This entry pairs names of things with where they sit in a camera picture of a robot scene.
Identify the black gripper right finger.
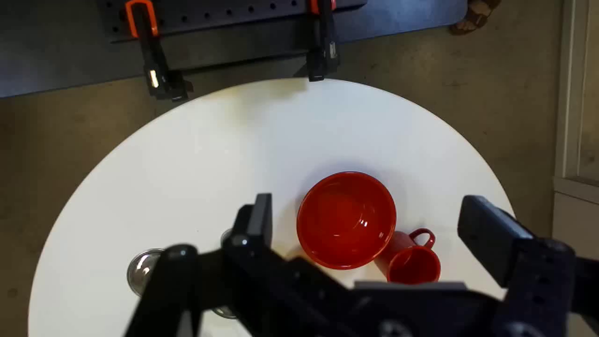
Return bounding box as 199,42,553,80
458,192,538,288

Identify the white framed panel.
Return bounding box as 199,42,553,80
551,0,599,246

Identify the orange black bar clamp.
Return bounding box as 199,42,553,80
308,0,343,82
123,0,194,102

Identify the red mug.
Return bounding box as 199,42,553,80
373,226,445,286

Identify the red bowl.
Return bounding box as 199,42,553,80
297,170,400,271

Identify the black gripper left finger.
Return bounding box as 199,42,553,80
226,192,276,252

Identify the brown woven object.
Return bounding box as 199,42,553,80
448,0,503,37

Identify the steel pan lid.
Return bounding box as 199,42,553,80
126,246,166,297

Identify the black perforated mounting board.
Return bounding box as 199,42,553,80
102,0,372,44

